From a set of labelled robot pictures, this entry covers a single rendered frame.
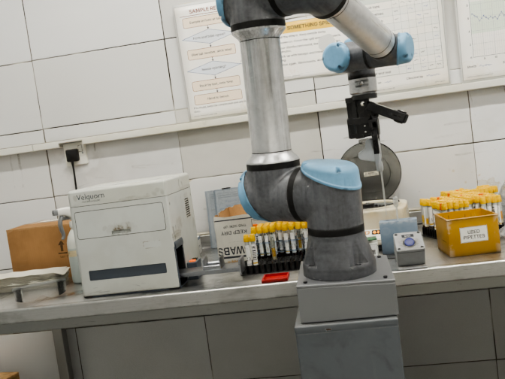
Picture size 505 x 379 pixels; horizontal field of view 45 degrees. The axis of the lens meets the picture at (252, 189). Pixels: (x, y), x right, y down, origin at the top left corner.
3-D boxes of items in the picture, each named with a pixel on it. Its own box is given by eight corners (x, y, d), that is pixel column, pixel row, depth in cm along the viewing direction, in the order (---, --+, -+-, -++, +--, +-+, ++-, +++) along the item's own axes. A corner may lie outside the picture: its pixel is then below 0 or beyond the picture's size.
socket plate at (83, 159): (65, 167, 231) (61, 144, 231) (67, 166, 232) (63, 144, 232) (87, 164, 230) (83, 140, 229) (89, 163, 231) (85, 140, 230)
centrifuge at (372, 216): (326, 255, 183) (321, 214, 182) (340, 236, 211) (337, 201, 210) (408, 249, 176) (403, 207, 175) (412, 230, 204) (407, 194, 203)
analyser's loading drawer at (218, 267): (167, 282, 166) (165, 263, 165) (174, 276, 172) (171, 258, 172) (241, 274, 163) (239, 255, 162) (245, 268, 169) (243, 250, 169)
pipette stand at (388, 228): (382, 259, 167) (378, 223, 166) (384, 253, 174) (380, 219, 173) (420, 256, 164) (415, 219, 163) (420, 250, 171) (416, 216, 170)
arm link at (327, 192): (349, 231, 117) (342, 162, 115) (289, 229, 125) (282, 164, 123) (374, 218, 127) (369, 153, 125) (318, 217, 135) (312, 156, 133)
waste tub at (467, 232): (449, 258, 158) (446, 219, 157) (436, 248, 171) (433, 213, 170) (502, 252, 157) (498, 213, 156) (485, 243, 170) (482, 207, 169)
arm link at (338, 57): (358, 36, 149) (376, 39, 158) (318, 43, 155) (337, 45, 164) (360, 69, 150) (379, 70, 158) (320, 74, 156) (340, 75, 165)
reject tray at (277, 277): (261, 283, 158) (261, 280, 158) (264, 277, 165) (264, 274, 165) (287, 280, 157) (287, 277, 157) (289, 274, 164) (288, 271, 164)
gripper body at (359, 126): (352, 140, 173) (346, 98, 172) (382, 136, 170) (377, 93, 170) (349, 141, 165) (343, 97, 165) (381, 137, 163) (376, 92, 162)
